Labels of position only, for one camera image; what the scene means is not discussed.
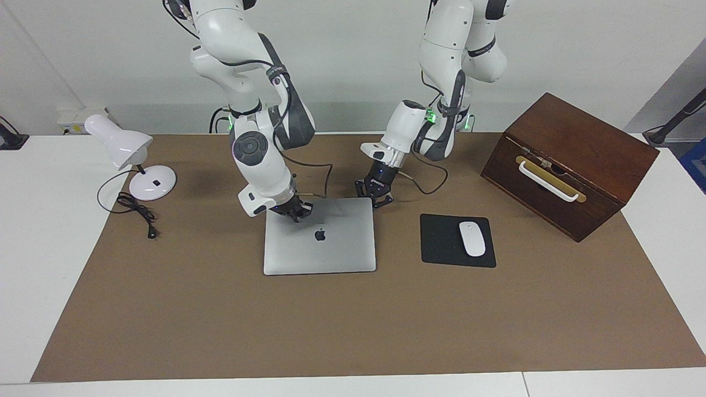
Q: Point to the white wall power strip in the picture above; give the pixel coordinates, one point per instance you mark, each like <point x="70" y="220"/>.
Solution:
<point x="71" y="117"/>

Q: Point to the black clamp mount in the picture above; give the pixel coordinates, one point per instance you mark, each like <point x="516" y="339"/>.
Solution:
<point x="11" y="139"/>

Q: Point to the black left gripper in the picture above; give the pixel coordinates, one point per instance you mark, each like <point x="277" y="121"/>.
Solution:
<point x="381" y="177"/>

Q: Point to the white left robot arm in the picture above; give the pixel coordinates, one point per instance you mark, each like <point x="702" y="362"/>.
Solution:
<point x="441" y="49"/>

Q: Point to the white desk lamp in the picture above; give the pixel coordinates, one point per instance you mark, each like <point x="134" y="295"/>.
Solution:
<point x="121" y="140"/>

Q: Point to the black tripod stand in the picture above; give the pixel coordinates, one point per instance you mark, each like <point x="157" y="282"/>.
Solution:
<point x="675" y="118"/>

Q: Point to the white computer mouse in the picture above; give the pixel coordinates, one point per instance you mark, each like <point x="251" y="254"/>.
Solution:
<point x="472" y="238"/>

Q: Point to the silver grey laptop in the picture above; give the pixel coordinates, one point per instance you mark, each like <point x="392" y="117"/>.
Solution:
<point x="320" y="248"/>

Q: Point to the black mouse pad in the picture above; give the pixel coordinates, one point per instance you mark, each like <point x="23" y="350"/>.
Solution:
<point x="438" y="242"/>

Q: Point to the brown table mat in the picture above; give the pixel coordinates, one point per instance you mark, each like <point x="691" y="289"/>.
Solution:
<point x="353" y="320"/>

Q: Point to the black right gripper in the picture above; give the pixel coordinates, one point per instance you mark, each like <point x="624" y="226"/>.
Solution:
<point x="285" y="206"/>

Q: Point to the dark brown wooden box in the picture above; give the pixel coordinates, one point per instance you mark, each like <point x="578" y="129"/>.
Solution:
<point x="584" y="143"/>

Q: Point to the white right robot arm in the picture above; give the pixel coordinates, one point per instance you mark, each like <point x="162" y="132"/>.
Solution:
<point x="259" y="160"/>

